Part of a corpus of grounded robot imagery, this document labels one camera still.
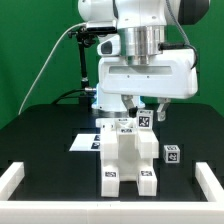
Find white chair back frame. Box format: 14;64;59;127
96;118;153;161

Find black camera stand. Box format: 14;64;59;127
68;27;96;89

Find white camera cable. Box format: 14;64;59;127
18;22;87;116

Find white chair seat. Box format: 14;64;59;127
118;130;158;181

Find black base cable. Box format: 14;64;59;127
52;88;98;105

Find white marker base plate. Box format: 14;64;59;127
70;134;100;151

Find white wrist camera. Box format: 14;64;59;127
97;34;121;56

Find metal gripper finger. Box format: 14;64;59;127
121;95;137;118
157;98;171;121

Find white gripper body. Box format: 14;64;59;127
98;49;198;99

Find white tagged cube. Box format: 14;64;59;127
137;110;153;129
163;145;180;163

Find white rear camera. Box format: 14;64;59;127
86;21;116;33

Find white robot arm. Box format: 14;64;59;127
78;0;210;121

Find white U-shaped fence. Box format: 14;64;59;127
0;162;224;224

